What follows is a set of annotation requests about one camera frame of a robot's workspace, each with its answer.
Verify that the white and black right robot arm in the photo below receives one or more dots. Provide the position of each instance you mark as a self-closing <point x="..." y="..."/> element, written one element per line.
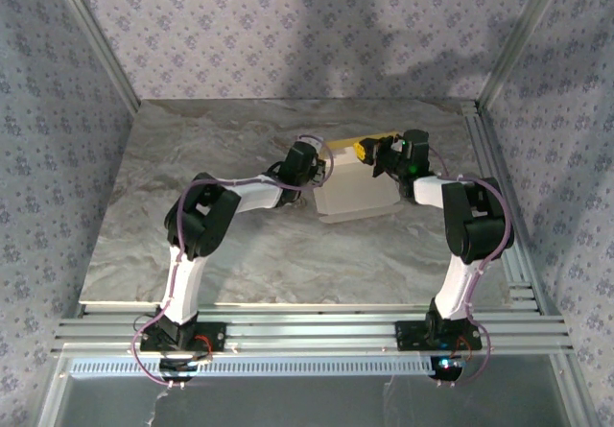
<point x="458" y="288"/>

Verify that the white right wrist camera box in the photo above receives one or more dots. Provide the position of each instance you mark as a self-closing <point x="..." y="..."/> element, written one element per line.
<point x="395" y="145"/>

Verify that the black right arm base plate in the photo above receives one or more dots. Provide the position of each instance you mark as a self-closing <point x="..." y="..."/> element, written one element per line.
<point x="408" y="336"/>

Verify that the white and yellow paper box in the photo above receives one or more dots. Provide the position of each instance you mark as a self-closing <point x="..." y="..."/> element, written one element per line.
<point x="355" y="192"/>

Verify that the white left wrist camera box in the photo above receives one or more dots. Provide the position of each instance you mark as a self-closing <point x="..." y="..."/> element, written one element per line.
<point x="314" y="149"/>

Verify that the aluminium mounting rail beam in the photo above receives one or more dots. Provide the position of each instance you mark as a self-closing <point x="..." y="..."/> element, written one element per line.
<point x="312" y="331"/>

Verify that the aluminium corner post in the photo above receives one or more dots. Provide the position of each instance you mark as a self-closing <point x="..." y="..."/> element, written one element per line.
<point x="522" y="38"/>
<point x="98" y="38"/>

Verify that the aluminium side rail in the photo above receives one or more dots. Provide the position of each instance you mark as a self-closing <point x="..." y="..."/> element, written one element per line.
<point x="488" y="158"/>

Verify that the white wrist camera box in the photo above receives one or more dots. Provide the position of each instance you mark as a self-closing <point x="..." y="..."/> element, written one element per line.
<point x="395" y="145"/>
<point x="314" y="149"/>

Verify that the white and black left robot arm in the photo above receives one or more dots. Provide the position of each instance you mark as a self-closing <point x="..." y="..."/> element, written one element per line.
<point x="184" y="288"/>

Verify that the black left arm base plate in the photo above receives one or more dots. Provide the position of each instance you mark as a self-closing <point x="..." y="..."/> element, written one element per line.
<point x="216" y="336"/>

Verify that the aluminium lower frame bar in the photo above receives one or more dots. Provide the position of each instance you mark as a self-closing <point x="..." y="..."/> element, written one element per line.
<point x="54" y="398"/>
<point x="574" y="388"/>

